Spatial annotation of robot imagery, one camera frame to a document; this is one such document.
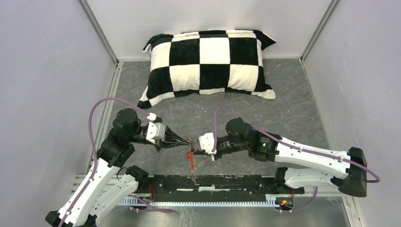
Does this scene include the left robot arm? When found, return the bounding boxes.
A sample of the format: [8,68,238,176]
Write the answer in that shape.
[45,108,190,227]

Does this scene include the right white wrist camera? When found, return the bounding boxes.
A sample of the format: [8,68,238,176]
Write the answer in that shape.
[198,132,217,155]

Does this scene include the black white checkered pillow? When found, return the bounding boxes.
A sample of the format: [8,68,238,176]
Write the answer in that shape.
[138,29,276,109]

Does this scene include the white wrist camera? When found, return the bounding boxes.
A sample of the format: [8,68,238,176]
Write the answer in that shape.
[198,132,217,155]
[146,113,166,144]

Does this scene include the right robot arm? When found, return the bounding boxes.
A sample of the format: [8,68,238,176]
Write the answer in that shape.
[194,118,367,197]

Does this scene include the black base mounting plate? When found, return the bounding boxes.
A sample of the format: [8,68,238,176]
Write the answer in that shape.
[134,175,305,202]

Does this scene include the metal keyring with red handle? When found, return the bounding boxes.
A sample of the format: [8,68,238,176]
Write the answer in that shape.
[186,138,197,184]

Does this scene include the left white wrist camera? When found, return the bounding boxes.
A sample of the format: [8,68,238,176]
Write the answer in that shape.
[146,113,166,144]

